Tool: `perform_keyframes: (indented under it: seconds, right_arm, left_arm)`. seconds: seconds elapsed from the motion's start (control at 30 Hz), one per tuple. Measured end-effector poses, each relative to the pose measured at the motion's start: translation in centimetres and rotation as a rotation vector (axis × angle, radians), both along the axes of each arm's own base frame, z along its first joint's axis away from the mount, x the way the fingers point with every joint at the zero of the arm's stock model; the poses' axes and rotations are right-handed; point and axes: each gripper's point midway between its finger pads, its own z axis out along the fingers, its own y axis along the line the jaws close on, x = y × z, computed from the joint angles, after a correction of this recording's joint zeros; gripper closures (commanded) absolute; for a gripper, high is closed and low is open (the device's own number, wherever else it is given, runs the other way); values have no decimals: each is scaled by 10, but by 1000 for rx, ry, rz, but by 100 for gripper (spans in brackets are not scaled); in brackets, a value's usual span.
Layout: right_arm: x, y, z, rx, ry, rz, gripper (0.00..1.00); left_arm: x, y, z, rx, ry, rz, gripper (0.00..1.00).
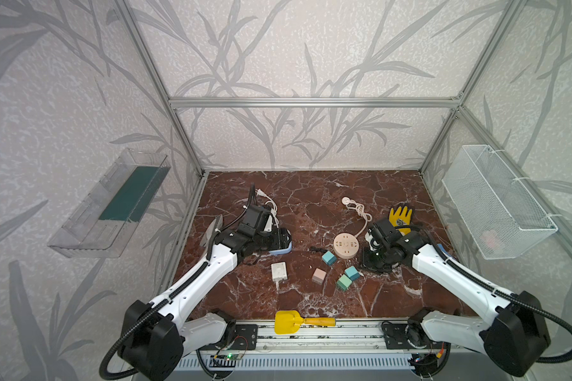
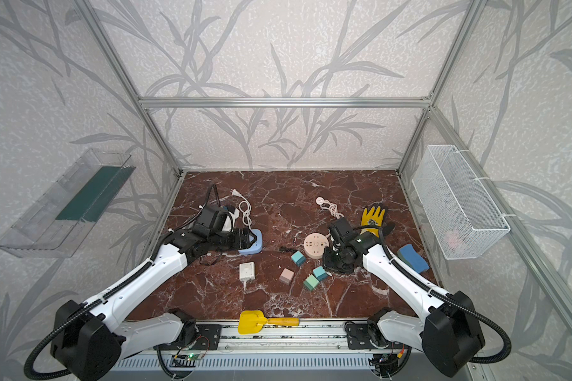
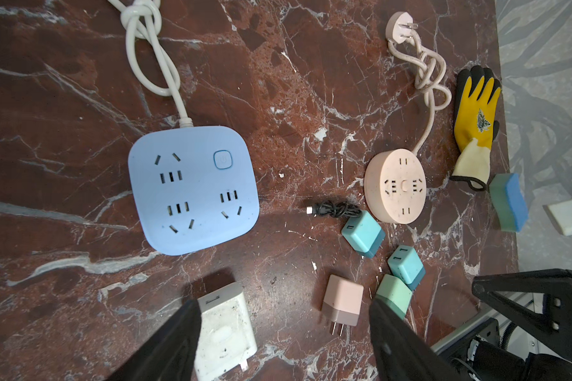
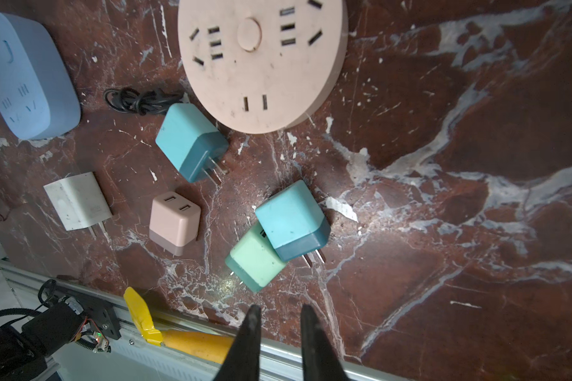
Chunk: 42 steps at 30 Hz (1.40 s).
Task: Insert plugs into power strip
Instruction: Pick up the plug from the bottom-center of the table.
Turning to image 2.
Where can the blue square power strip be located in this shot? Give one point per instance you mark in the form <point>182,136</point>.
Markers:
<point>255,243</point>

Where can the white charger plug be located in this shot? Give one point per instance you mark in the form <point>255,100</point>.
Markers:
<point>247,273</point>

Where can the white wire basket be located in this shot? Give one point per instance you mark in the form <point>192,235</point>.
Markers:
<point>463,216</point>

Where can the clear plastic wall shelf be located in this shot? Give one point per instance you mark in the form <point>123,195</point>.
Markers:
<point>58,222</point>

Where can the pink round power strip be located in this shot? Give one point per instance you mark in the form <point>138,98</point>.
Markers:
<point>314,245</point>

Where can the blue sponge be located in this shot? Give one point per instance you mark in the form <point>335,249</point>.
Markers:
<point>412,258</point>

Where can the yellow black work glove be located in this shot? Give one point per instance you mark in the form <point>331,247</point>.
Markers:
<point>373,218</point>

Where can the yellow toy shovel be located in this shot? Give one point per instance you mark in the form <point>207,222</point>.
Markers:
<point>252,322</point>

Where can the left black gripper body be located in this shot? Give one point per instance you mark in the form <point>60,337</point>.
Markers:
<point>222,240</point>

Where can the pink charger plug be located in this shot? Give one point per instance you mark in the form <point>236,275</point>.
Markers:
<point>286,276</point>

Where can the green charger plug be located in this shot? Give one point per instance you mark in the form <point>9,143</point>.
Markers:
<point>311,283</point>

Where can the teal charger plug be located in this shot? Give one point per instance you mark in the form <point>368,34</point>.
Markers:
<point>298,258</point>
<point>320,273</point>

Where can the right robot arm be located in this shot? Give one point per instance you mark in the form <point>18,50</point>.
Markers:
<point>445,326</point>

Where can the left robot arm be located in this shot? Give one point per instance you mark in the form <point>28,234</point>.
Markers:
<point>89,338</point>

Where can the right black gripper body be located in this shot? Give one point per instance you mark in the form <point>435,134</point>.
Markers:
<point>334,259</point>

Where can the aluminium front rail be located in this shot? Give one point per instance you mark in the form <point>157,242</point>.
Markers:
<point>312,335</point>

